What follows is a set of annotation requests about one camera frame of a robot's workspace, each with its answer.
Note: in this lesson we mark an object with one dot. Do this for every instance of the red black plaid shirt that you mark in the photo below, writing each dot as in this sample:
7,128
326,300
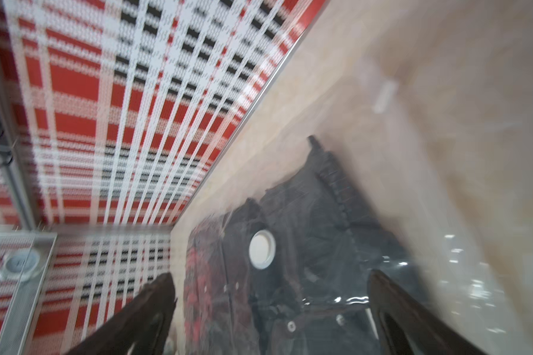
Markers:
207,315

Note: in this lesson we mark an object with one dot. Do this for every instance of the dark pinstriped shirt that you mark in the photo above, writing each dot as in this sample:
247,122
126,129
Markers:
299,259

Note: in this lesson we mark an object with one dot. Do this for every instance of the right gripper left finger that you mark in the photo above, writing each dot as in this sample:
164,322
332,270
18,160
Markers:
141,327

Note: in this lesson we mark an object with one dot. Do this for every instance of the clear plastic vacuum bag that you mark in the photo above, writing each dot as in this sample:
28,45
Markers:
362,123

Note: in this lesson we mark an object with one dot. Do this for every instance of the white alarm clock on shelf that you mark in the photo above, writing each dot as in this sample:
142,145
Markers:
21,265

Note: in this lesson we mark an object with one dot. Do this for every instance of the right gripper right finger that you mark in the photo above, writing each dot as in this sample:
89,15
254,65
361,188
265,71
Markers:
401,321

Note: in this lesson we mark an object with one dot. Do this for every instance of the white wire mesh shelf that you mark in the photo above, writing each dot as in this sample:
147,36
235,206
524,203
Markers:
18,301

